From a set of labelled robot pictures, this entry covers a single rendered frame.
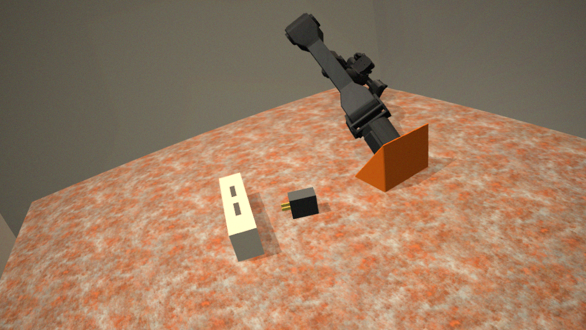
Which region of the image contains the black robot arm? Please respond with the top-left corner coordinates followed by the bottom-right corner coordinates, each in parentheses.
top-left (285, 13), bottom-right (400, 154)

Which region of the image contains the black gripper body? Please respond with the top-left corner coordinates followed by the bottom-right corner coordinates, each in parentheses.
top-left (346, 57), bottom-right (385, 98)

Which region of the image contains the grey two-prong plug charger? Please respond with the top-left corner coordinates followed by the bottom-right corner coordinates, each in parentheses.
top-left (281, 187), bottom-right (319, 219)

